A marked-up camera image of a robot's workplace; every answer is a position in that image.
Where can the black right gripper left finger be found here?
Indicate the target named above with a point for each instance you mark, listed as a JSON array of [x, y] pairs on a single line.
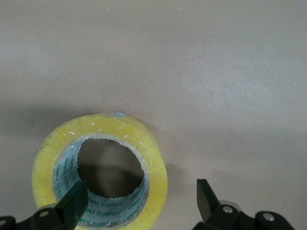
[[67, 208]]

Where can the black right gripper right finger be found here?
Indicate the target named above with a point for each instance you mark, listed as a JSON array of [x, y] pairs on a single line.
[[216, 215]]

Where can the yellow packing tape roll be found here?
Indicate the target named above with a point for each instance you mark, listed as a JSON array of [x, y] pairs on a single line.
[[100, 129]]

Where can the table cover sheet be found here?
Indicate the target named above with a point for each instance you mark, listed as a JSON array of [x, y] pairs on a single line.
[[192, 72]]

